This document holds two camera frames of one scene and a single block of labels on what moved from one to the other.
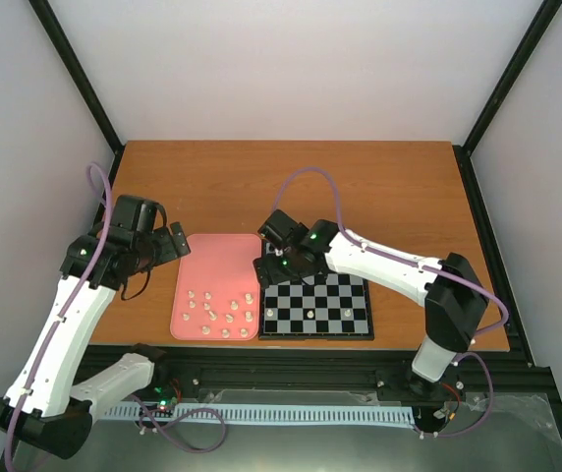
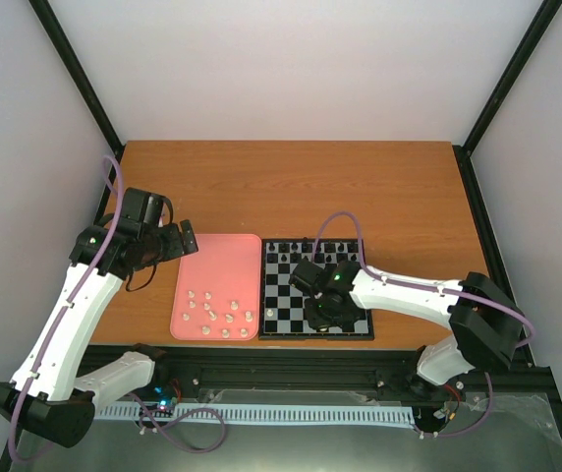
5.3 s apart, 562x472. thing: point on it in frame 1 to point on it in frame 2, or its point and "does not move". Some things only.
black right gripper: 276,277 to 317,323
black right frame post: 546,12 does not move
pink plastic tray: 217,289 does not move
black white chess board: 325,306 does not move
